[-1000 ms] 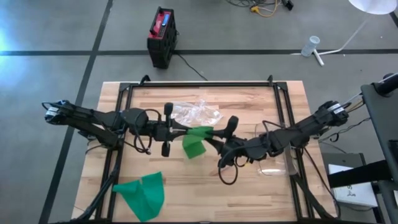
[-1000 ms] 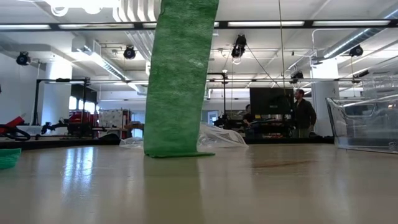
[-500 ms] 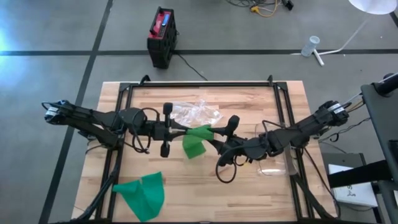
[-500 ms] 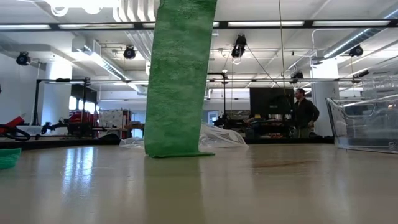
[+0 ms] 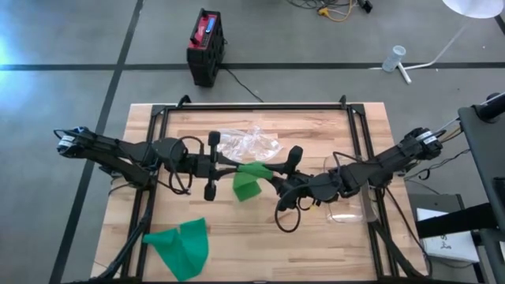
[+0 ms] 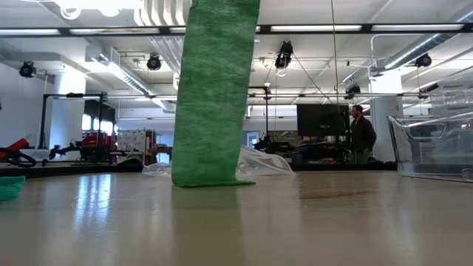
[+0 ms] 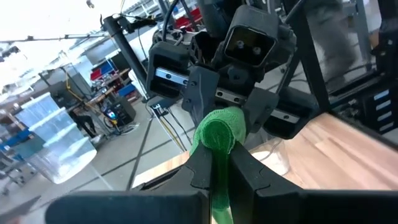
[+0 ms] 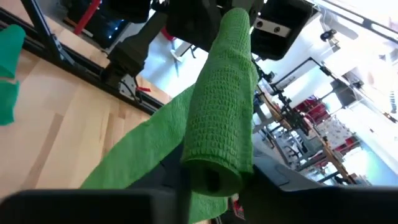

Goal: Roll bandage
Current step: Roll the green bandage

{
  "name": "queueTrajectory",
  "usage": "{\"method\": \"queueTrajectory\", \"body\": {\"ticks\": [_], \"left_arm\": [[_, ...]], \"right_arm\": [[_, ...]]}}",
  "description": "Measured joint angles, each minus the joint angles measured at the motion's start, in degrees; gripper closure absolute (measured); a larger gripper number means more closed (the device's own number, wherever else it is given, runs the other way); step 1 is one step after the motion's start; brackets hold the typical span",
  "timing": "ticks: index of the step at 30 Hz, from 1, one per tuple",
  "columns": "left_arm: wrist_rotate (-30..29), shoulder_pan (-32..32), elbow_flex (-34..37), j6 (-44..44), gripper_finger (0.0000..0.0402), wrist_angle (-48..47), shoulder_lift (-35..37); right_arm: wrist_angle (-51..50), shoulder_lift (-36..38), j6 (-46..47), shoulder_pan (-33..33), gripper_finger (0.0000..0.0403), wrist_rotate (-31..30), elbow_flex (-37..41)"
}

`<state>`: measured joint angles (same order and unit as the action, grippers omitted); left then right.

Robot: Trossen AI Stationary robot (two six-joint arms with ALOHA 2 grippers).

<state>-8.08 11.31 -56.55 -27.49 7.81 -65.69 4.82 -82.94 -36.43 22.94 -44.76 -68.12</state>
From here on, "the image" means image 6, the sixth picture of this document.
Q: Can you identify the person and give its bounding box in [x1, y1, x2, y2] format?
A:
[348, 103, 378, 165]

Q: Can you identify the green flat elastic band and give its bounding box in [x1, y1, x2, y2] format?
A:
[0, 175, 27, 202]

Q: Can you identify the white patterned box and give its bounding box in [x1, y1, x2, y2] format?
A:
[117, 129, 148, 153]

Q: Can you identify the green woven bandage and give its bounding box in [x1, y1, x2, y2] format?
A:
[170, 0, 262, 188]

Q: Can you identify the red tool cart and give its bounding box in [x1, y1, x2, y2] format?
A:
[80, 130, 120, 163]

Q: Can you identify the black hose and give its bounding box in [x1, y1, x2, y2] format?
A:
[0, 147, 38, 168]

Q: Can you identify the black monitor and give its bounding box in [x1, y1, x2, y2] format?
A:
[296, 103, 351, 137]

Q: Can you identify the thin hanging cord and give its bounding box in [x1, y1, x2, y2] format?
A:
[330, 0, 341, 106]

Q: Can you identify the clear plastic bin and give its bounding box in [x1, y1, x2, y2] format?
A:
[386, 86, 473, 184]

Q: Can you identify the black background rig frame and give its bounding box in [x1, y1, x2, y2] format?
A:
[39, 92, 109, 164]

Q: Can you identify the black ceiling cable reel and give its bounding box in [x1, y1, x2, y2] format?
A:
[273, 40, 295, 69]
[344, 83, 362, 100]
[146, 53, 163, 72]
[415, 52, 433, 69]
[18, 60, 38, 79]

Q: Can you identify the red machine part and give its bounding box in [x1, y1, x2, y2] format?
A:
[0, 137, 31, 160]

